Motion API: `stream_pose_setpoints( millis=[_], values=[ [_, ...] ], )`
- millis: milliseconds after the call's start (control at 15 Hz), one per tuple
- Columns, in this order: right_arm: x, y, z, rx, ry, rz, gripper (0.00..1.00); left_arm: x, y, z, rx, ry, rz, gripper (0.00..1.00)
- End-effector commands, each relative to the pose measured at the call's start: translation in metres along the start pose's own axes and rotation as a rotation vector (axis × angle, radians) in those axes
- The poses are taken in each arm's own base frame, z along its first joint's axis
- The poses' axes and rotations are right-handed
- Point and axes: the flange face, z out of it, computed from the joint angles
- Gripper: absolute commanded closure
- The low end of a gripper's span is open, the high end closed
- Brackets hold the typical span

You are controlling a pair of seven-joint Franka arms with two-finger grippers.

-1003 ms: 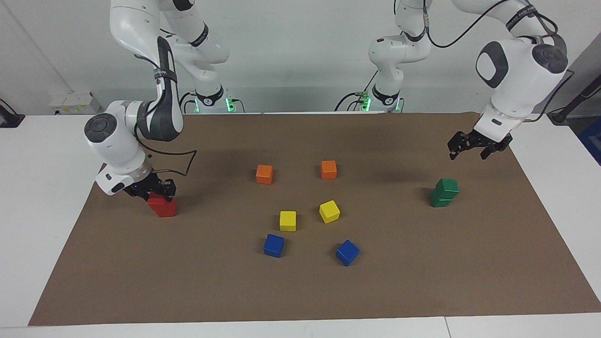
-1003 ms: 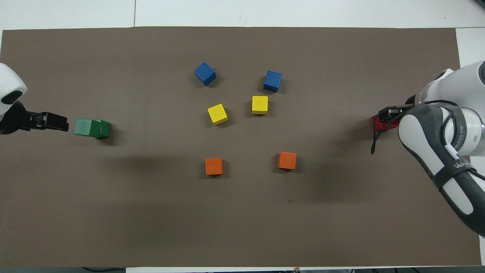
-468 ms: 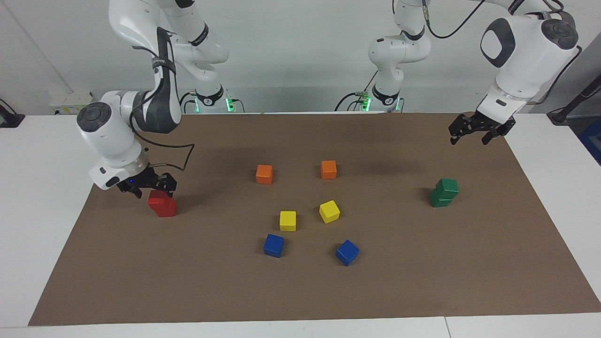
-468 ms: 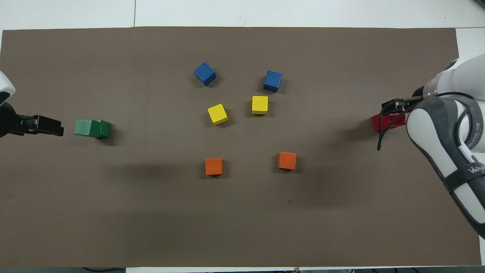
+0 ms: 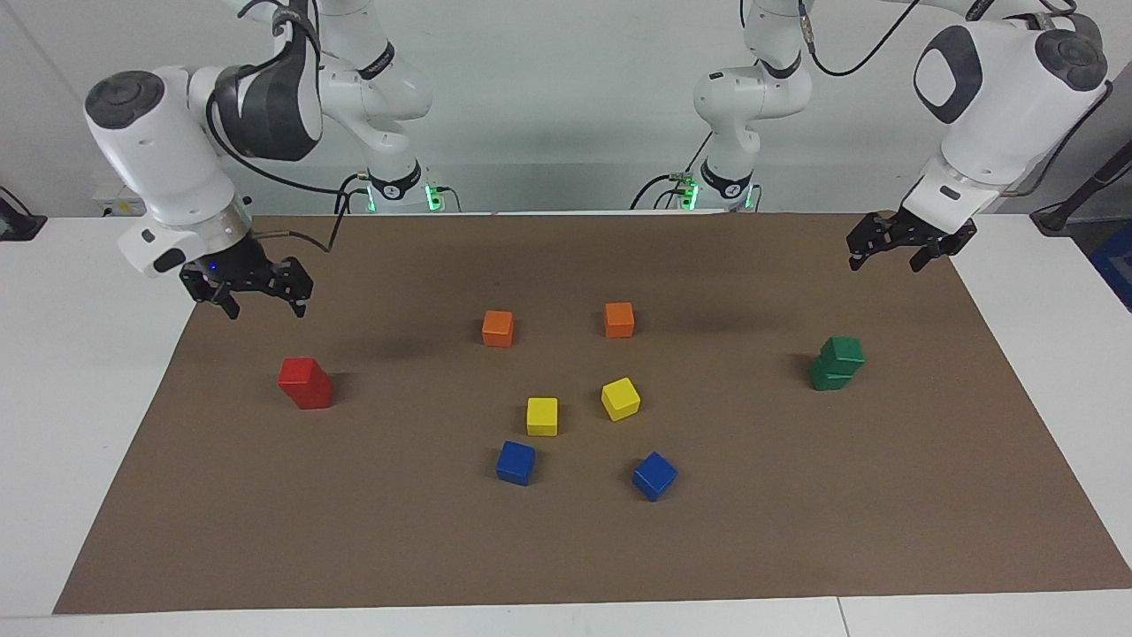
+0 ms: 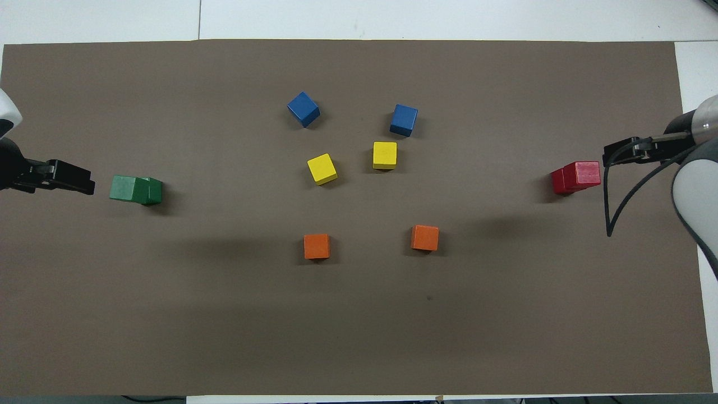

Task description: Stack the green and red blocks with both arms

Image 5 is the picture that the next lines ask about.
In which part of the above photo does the white wall socket box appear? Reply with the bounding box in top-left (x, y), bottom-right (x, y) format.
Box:
top-left (92, 184), bottom-right (147, 219)

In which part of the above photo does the white wall conduit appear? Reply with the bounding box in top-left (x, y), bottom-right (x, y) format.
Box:
top-left (25, 0), bottom-right (94, 103)

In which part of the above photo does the brown table mat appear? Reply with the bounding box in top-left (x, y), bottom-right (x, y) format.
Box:
top-left (53, 212), bottom-right (1132, 616)

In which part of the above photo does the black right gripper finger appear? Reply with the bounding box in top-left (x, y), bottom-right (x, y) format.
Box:
top-left (255, 257), bottom-right (315, 319)
top-left (180, 265), bottom-right (241, 321)

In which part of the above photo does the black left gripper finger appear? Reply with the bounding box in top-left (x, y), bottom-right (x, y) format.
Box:
top-left (909, 237), bottom-right (956, 273)
top-left (846, 211), bottom-right (899, 272)

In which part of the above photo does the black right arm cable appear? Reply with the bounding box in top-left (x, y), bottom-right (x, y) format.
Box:
top-left (208, 0), bottom-right (372, 253)

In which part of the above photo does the red wooden cube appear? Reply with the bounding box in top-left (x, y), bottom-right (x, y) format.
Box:
top-left (287, 372), bottom-right (335, 411)
top-left (277, 357), bottom-right (321, 392)

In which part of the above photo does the black clamp mount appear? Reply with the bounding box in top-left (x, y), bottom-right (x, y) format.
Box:
top-left (0, 186), bottom-right (48, 242)

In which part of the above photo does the green wooden cube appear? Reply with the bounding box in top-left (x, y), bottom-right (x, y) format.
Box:
top-left (808, 358), bottom-right (857, 393)
top-left (819, 335), bottom-right (866, 373)

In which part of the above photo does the blue wooden cube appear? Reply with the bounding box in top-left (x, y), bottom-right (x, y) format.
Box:
top-left (631, 451), bottom-right (679, 503)
top-left (495, 441), bottom-right (537, 487)

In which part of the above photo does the blue crate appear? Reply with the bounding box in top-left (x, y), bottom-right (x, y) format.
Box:
top-left (1088, 221), bottom-right (1132, 312)

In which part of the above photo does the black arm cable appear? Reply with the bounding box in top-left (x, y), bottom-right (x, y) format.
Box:
top-left (208, 0), bottom-right (372, 253)
top-left (796, 0), bottom-right (1111, 196)

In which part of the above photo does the black base cable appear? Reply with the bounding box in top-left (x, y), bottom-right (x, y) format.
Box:
top-left (333, 173), bottom-right (372, 215)
top-left (630, 131), bottom-right (714, 211)

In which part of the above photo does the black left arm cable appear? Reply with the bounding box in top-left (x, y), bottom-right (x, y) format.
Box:
top-left (796, 0), bottom-right (1111, 196)

